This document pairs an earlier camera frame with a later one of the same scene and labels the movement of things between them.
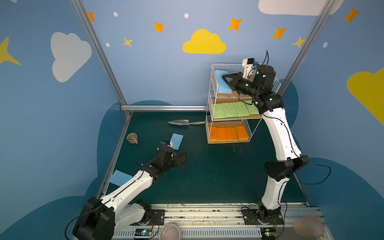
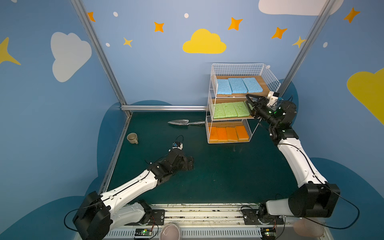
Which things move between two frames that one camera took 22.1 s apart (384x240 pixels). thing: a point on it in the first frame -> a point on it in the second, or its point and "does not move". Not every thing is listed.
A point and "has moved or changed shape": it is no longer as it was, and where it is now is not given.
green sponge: (241, 109) does not move
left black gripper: (180, 159) -> (186, 162)
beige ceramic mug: (132, 138) does not move
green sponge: (219, 112) does not move
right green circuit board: (268, 233) does not move
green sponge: (230, 110) does not move
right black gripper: (235, 82) -> (258, 106)
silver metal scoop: (183, 122) does not move
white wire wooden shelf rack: (231, 118) does not move
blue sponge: (223, 87) has moved or changed shape
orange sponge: (241, 133) does not move
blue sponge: (176, 139) has moved or changed shape
